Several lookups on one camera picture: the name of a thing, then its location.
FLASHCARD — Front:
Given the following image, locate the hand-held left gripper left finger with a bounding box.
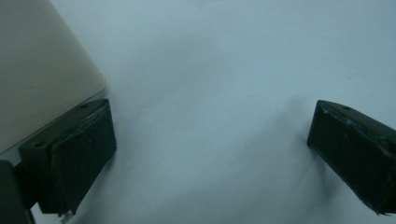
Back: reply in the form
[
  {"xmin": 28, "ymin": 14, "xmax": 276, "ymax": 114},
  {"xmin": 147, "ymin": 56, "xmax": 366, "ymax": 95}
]
[{"xmin": 18, "ymin": 98, "xmax": 118, "ymax": 224}]

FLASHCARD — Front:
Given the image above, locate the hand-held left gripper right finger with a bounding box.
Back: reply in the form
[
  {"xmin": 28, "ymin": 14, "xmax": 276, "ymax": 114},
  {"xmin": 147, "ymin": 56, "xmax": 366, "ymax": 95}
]
[{"xmin": 306, "ymin": 99, "xmax": 396, "ymax": 217}]

